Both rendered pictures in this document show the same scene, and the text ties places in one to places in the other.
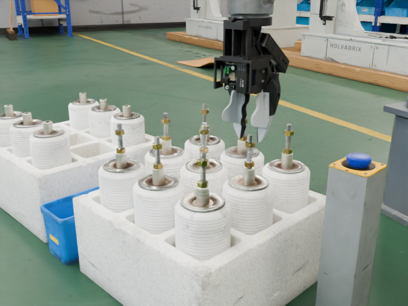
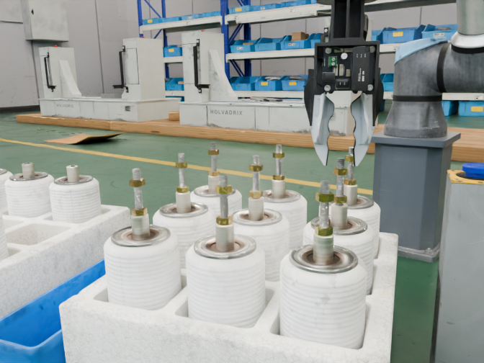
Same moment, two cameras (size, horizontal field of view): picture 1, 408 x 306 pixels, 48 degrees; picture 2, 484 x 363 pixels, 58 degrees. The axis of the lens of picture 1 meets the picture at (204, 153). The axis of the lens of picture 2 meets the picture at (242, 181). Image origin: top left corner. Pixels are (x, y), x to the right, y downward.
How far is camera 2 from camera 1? 0.45 m
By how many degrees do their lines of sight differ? 25
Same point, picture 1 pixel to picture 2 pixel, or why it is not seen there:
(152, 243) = (258, 342)
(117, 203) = (150, 295)
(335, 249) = (464, 288)
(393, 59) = (274, 119)
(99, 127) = (28, 203)
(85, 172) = (37, 266)
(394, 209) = not seen: hidden behind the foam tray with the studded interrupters
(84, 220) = (88, 337)
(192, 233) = (333, 308)
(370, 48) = (251, 110)
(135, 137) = (91, 207)
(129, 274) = not seen: outside the picture
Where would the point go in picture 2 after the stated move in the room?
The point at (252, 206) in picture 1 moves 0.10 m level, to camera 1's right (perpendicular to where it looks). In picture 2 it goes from (363, 253) to (420, 240)
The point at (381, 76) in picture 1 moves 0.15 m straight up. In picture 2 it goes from (267, 135) to (267, 113)
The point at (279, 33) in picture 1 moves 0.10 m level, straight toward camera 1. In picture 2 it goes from (151, 106) to (152, 106)
